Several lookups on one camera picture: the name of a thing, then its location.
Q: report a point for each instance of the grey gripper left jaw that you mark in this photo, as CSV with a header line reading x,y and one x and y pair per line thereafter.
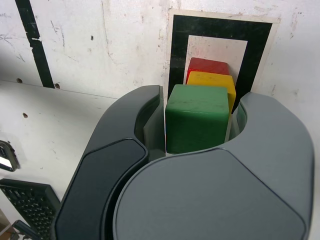
x,y
100,162

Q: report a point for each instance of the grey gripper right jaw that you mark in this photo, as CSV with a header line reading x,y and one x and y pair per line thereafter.
x,y
212,195

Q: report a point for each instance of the green cube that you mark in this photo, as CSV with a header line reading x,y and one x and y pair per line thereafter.
x,y
197,120

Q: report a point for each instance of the yellow cube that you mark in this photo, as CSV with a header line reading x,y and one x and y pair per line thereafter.
x,y
212,81

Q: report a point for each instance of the red cube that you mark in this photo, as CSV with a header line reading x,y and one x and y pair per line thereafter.
x,y
208,66

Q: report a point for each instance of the black tape square outline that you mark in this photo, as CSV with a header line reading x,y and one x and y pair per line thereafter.
x,y
180,50

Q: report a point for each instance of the black grid panel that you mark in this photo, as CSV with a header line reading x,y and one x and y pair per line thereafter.
x,y
32,205

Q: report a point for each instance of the black tape strip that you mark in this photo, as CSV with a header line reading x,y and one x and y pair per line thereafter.
x,y
37,50

